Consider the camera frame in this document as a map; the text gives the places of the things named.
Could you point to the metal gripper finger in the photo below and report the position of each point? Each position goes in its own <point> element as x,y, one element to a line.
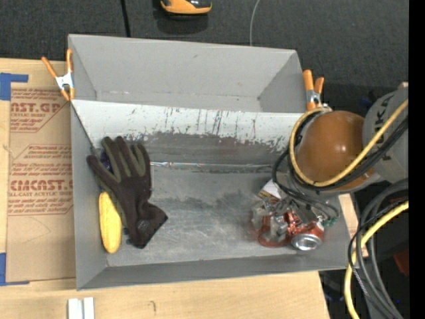
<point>279,226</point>
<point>257,216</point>

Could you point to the yellow toy corn cob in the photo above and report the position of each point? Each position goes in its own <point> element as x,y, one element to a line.
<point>110,224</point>

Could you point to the grey metal bin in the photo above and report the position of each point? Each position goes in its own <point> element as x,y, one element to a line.
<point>206,211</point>

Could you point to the small purple thing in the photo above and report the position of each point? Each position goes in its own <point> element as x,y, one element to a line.
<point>105,163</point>

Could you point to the brown and olive glove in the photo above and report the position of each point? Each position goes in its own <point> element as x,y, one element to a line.
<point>129,184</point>

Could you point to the crushed orange drink can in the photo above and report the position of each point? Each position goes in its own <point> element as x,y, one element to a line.
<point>307,238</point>

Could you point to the brown cardboard board red print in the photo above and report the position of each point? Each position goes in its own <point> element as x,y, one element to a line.
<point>36,178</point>

